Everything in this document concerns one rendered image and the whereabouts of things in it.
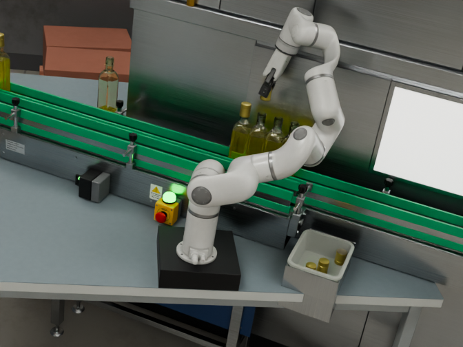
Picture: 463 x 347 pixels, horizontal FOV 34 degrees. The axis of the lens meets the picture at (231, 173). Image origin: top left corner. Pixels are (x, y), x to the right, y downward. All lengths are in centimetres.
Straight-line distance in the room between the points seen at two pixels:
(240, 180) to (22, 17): 359
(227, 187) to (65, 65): 261
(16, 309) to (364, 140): 165
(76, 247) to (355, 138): 99
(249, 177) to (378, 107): 63
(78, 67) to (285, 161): 261
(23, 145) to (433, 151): 143
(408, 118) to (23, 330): 177
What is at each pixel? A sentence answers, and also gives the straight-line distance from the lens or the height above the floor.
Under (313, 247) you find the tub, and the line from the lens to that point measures 252.
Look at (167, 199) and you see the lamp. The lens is 254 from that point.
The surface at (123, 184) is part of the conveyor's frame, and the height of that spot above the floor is 81.
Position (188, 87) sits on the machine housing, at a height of 109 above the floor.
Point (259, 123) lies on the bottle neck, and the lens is 251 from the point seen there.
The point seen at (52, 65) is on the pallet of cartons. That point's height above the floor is 43.
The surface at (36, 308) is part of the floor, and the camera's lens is 338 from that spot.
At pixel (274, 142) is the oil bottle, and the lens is 251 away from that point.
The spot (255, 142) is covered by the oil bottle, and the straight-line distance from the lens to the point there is 253.
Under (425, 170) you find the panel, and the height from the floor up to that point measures 105.
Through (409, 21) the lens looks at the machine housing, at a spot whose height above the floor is 151.
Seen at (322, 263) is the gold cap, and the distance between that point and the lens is 241.
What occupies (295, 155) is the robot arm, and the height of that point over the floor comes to 122.
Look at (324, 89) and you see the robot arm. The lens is 218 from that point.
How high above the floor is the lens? 218
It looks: 29 degrees down
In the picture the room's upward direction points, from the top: 9 degrees clockwise
